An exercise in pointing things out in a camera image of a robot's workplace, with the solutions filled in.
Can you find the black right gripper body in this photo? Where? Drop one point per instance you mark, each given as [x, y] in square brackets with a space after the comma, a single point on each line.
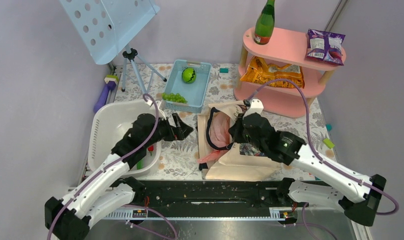
[240, 135]

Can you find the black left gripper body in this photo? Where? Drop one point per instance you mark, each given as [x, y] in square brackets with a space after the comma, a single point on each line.
[162, 132]

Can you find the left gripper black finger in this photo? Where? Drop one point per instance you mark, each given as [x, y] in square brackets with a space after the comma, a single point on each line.
[178, 120]
[177, 133]

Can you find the pink plastic grocery bag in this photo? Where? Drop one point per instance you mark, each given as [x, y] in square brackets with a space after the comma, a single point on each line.
[219, 136]

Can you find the beige floral canvas tote bag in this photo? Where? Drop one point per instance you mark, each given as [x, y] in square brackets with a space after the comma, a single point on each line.
[241, 162]

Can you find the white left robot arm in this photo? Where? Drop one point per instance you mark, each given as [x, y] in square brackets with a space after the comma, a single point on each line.
[105, 190]

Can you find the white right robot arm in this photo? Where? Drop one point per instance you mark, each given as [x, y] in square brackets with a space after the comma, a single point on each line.
[354, 194]

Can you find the red chili pepper toy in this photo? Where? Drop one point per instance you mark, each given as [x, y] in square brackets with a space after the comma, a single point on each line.
[150, 149]

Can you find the floral patterned table mat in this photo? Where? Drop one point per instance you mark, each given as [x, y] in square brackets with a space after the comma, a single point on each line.
[178, 159]

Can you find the white plastic tub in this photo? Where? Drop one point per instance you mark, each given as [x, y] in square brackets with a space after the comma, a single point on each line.
[109, 125]

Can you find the green grapes bunch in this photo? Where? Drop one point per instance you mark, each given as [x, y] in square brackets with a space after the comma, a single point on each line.
[174, 97]

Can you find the green cucumber toy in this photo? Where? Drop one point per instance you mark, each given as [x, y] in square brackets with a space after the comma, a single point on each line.
[140, 164]

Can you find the light blue perforated basket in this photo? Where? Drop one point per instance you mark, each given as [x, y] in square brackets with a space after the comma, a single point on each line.
[194, 93]

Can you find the purple dumbbell toy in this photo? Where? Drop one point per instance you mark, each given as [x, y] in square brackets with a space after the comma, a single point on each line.
[111, 81]

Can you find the green toy watermelon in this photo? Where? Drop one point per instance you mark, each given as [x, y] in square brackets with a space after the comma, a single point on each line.
[189, 75]

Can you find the orange printed snack bag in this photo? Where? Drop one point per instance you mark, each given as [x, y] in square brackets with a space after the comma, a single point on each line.
[260, 72]

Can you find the lime green block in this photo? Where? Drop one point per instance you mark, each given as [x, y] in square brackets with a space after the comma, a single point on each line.
[328, 143]

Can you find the pink two-tier wooden shelf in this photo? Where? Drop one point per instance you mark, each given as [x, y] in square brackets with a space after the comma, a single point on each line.
[284, 57]

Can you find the green glass bottle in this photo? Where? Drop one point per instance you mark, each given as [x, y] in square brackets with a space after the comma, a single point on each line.
[265, 24]

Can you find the light blue music stand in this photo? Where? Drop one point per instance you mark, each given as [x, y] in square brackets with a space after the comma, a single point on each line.
[108, 26]

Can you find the purple snack packet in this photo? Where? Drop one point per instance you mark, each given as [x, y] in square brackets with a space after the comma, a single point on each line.
[325, 46]

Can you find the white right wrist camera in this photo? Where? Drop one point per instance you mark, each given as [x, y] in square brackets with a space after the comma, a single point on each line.
[254, 106]

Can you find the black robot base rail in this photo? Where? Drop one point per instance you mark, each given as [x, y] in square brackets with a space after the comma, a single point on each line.
[212, 199]

